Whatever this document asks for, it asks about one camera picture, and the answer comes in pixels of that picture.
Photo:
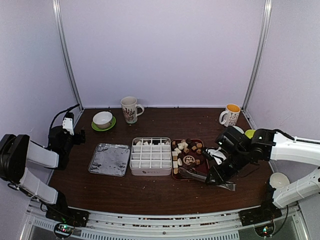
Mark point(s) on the metal tin lid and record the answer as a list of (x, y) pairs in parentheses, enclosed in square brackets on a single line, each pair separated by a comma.
[(110, 159)]

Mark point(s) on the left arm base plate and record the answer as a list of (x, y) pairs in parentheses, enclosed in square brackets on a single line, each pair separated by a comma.
[(72, 217)]

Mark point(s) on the green saucer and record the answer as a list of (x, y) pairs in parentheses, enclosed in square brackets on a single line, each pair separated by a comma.
[(112, 124)]

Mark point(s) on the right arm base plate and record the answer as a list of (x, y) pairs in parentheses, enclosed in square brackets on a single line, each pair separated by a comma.
[(259, 214)]

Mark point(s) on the lime green bowl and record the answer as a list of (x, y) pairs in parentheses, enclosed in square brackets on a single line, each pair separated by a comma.
[(250, 133)]

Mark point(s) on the white square chocolate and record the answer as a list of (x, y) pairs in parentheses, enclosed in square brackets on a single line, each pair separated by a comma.
[(175, 164)]

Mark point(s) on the front aluminium rail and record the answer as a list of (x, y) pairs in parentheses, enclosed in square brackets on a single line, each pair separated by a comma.
[(225, 225)]

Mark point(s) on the metal tongs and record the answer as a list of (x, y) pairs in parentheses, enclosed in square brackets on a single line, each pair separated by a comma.
[(201, 177)]

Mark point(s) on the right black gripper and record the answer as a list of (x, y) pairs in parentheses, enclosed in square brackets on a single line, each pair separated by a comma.
[(219, 177)]

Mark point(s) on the aluminium frame post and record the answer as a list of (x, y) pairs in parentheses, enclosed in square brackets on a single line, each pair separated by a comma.
[(264, 30), (65, 53)]

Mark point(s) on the left aluminium frame post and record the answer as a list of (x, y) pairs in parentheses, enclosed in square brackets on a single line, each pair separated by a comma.
[(65, 53)]

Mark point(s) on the white compartment tin box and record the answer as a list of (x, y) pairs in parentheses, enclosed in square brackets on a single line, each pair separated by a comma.
[(151, 156)]

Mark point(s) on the white bowl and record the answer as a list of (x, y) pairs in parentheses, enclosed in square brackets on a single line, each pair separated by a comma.
[(103, 119)]

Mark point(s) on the coral pattern mug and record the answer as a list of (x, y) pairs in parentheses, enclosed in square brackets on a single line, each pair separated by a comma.
[(131, 109)]

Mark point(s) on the light blue bowl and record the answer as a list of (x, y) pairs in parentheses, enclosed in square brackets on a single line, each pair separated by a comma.
[(239, 129)]

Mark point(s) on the white cup near base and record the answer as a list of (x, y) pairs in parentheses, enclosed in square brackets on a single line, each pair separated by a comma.
[(278, 180)]

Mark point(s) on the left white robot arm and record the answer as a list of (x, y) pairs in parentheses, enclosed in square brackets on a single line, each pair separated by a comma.
[(17, 151)]

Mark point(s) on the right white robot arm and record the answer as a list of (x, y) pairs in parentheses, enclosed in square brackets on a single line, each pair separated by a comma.
[(268, 145)]

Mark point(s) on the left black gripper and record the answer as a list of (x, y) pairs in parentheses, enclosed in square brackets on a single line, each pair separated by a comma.
[(78, 140)]

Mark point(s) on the right aluminium frame post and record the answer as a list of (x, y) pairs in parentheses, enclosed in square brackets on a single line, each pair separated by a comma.
[(264, 30)]

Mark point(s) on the orange interior mug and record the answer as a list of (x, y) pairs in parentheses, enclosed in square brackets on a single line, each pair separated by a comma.
[(230, 115)]

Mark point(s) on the dark red chocolate tray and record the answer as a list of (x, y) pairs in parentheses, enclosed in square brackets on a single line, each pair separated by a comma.
[(186, 153)]

